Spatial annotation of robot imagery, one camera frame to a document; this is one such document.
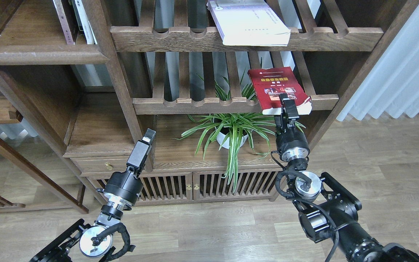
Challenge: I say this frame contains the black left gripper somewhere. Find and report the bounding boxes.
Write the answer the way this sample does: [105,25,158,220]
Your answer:
[103,129,156,211]

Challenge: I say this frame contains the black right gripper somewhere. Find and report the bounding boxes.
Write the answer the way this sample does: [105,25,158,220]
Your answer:
[274,93,310,162]

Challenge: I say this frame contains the red book with photo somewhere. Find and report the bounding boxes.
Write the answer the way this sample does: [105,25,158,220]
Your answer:
[248,67,312,115]

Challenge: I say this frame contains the maroon book white characters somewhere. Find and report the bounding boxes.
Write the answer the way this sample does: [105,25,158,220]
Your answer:
[53,0,79,45]

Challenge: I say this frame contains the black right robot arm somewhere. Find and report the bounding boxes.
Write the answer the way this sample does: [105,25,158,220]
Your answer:
[274,94,419,262]

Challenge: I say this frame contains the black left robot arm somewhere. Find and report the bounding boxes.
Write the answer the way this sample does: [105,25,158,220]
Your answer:
[31,129,156,262]

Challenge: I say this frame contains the upright white books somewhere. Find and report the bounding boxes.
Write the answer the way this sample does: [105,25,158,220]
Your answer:
[72,0,97,44]

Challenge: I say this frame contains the brass drawer knob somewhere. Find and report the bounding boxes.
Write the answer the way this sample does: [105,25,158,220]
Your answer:
[104,162,113,170]

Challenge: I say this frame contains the green spider plant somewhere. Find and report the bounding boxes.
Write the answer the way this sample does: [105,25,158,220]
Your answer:
[173,67,306,193]

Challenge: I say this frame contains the white plant pot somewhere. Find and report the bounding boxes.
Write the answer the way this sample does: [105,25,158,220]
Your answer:
[216,128,249,149]

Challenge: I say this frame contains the dark wooden bookshelf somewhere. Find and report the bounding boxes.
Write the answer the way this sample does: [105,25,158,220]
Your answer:
[0,0,419,205]

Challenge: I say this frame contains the white paperback book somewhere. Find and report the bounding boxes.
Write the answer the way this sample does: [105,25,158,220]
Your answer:
[207,0,291,46]

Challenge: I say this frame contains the white curtain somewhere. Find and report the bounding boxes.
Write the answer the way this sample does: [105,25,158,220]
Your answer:
[336,5,419,121]

